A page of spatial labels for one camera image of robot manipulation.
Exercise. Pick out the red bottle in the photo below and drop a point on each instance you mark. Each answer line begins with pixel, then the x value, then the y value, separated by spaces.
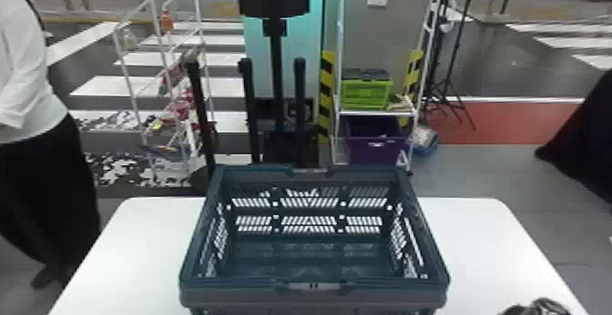
pixel 166 21

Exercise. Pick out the black tripod stand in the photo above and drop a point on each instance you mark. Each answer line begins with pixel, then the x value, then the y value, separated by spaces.
pixel 447 68

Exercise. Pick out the yellow black striped post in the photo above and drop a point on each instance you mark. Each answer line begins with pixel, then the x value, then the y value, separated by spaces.
pixel 327 92
pixel 412 73

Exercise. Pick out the blue basket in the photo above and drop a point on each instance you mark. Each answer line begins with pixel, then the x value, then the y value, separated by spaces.
pixel 313 285

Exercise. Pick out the person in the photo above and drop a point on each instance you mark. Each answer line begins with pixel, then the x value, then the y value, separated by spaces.
pixel 28 87

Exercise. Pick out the purple crate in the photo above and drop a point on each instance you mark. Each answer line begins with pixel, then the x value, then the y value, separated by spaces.
pixel 373 145

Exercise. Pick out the green crate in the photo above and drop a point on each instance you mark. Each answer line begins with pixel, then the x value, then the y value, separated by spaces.
pixel 366 93

